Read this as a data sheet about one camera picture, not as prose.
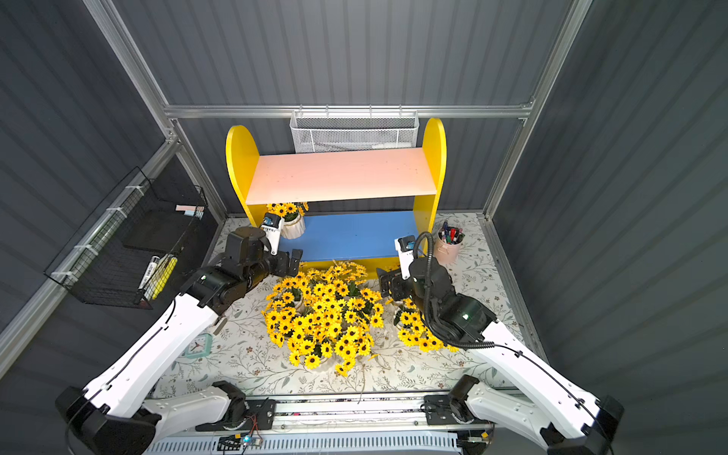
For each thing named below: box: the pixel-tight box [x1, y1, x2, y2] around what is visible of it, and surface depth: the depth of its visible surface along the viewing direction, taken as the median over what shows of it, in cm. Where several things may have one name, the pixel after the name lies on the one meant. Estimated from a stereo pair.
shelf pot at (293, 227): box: [266, 201, 310, 240], surface depth 88 cm
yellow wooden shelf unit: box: [226, 118, 448, 274], surface depth 77 cm
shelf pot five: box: [271, 281, 306, 315], surface depth 84 cm
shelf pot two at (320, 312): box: [294, 268, 350, 343], surface depth 79 cm
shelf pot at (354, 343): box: [333, 324, 375, 378], surface depth 72 cm
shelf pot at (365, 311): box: [344, 288, 385, 331], surface depth 79 cm
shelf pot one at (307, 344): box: [288, 324, 335, 370], surface depth 72 cm
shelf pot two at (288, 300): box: [260, 279, 311, 348], surface depth 80 cm
